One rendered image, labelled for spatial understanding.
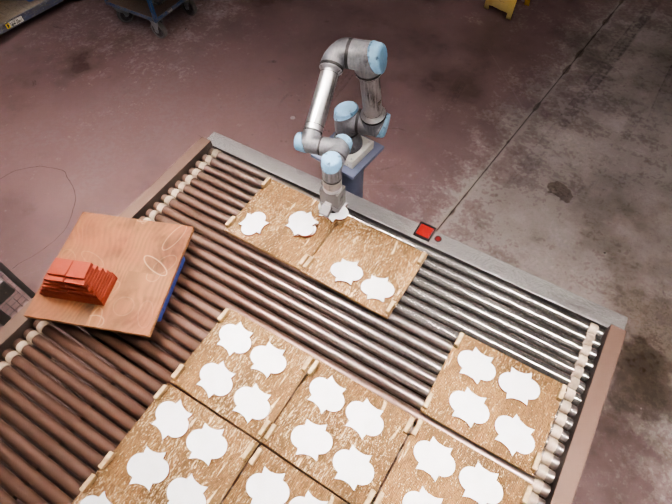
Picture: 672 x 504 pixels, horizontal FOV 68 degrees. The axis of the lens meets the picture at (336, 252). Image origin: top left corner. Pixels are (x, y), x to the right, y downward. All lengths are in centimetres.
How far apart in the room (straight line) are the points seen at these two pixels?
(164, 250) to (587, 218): 274
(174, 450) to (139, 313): 51
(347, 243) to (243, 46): 308
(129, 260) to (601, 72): 405
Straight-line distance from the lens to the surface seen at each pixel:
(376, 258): 212
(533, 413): 196
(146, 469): 192
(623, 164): 422
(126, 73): 492
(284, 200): 232
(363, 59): 206
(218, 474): 185
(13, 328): 234
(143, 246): 219
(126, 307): 206
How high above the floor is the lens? 272
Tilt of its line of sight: 57 degrees down
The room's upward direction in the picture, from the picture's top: 2 degrees counter-clockwise
